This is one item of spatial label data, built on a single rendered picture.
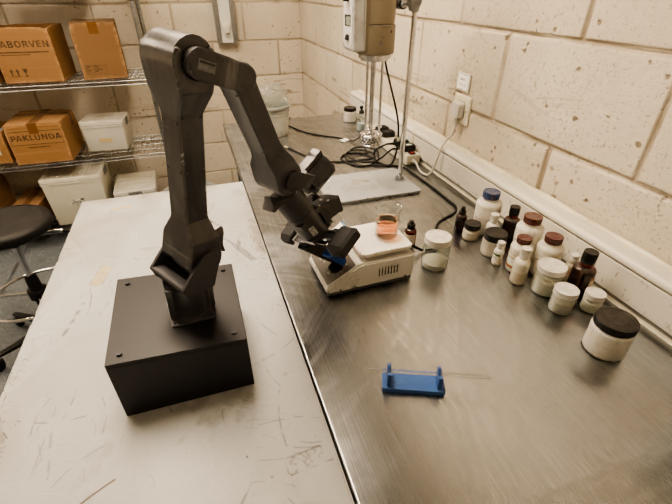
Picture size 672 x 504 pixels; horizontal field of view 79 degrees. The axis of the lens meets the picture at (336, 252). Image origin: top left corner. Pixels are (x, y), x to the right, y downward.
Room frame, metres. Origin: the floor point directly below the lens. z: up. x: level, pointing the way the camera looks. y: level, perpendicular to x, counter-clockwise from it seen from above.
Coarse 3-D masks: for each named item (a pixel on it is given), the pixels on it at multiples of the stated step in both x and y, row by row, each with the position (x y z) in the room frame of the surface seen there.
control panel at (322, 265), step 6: (312, 258) 0.76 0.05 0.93; (318, 258) 0.75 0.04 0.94; (348, 258) 0.71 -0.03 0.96; (318, 264) 0.73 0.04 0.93; (324, 264) 0.72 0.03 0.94; (348, 264) 0.69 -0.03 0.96; (354, 264) 0.69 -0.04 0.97; (324, 270) 0.71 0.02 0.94; (342, 270) 0.68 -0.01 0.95; (348, 270) 0.68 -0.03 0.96; (324, 276) 0.69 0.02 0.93; (330, 276) 0.68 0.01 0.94; (336, 276) 0.67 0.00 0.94; (330, 282) 0.66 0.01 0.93
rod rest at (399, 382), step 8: (440, 368) 0.44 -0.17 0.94; (384, 376) 0.44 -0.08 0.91; (392, 376) 0.44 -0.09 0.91; (400, 376) 0.44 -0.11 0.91; (408, 376) 0.44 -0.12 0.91; (416, 376) 0.44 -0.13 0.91; (424, 376) 0.44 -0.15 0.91; (432, 376) 0.44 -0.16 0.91; (440, 376) 0.42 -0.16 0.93; (384, 384) 0.43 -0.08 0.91; (392, 384) 0.43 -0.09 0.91; (400, 384) 0.43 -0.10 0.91; (408, 384) 0.43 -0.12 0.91; (416, 384) 0.43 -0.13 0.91; (424, 384) 0.43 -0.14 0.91; (432, 384) 0.43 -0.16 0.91; (440, 384) 0.42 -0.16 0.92; (392, 392) 0.42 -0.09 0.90; (400, 392) 0.42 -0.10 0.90; (408, 392) 0.42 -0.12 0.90; (416, 392) 0.42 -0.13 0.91; (424, 392) 0.42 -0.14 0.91; (432, 392) 0.42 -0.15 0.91; (440, 392) 0.41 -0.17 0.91
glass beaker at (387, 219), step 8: (384, 200) 0.79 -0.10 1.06; (392, 200) 0.78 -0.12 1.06; (376, 208) 0.76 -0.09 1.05; (384, 208) 0.78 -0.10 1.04; (392, 208) 0.78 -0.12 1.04; (400, 208) 0.76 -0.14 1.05; (376, 216) 0.75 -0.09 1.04; (384, 216) 0.74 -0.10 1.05; (392, 216) 0.74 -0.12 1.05; (376, 224) 0.75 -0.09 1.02; (384, 224) 0.74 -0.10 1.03; (392, 224) 0.74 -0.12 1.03; (376, 232) 0.75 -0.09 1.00; (384, 232) 0.74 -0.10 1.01; (392, 232) 0.74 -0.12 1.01; (384, 240) 0.74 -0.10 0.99; (392, 240) 0.74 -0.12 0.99
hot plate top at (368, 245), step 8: (368, 224) 0.81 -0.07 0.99; (360, 232) 0.78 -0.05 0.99; (368, 232) 0.78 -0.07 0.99; (400, 232) 0.78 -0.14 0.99; (360, 240) 0.74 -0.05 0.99; (368, 240) 0.74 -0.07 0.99; (376, 240) 0.74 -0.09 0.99; (400, 240) 0.74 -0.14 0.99; (408, 240) 0.74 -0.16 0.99; (360, 248) 0.71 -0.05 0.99; (368, 248) 0.71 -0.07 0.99; (376, 248) 0.71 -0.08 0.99; (384, 248) 0.71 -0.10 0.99; (392, 248) 0.71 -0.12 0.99; (400, 248) 0.71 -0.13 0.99; (408, 248) 0.72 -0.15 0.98; (360, 256) 0.69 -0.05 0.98; (368, 256) 0.69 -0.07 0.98
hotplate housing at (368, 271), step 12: (396, 252) 0.72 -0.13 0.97; (408, 252) 0.72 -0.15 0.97; (312, 264) 0.75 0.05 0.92; (360, 264) 0.68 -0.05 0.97; (372, 264) 0.69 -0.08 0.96; (384, 264) 0.70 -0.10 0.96; (396, 264) 0.71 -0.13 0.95; (408, 264) 0.72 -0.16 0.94; (348, 276) 0.67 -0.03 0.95; (360, 276) 0.68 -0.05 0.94; (372, 276) 0.69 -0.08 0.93; (384, 276) 0.70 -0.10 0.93; (396, 276) 0.71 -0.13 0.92; (408, 276) 0.72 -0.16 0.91; (324, 288) 0.67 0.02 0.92; (336, 288) 0.66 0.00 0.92; (348, 288) 0.67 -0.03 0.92; (360, 288) 0.68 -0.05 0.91
